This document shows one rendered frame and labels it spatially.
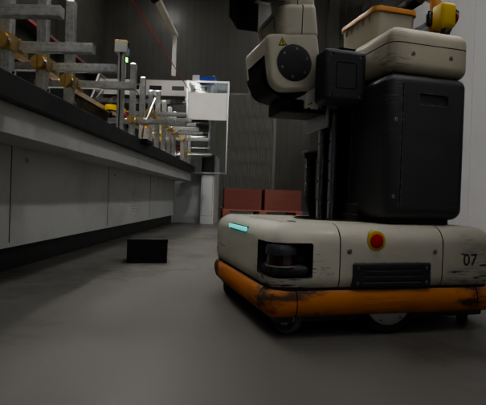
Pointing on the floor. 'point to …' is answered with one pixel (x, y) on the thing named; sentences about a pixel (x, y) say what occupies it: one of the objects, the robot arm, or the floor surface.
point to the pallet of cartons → (261, 201)
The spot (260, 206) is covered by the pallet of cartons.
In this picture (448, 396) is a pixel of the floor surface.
